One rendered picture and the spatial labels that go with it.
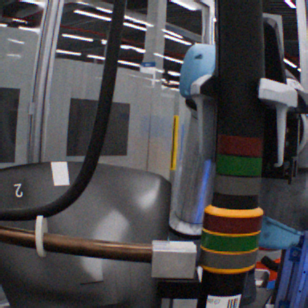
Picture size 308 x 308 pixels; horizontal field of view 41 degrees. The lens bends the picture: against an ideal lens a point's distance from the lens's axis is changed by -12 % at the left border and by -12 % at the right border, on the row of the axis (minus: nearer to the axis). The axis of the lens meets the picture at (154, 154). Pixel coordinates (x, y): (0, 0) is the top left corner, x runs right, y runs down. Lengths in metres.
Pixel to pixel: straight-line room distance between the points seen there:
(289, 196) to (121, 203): 0.22
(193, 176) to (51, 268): 0.60
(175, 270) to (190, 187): 0.66
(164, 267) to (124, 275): 0.08
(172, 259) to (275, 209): 0.28
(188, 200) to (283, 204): 0.45
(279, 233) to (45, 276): 0.31
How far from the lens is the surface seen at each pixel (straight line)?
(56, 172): 0.45
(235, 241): 0.29
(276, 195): 0.55
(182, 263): 0.30
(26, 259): 0.40
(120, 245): 0.31
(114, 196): 0.44
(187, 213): 0.99
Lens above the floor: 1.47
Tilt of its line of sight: 3 degrees down
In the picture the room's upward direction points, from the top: 4 degrees clockwise
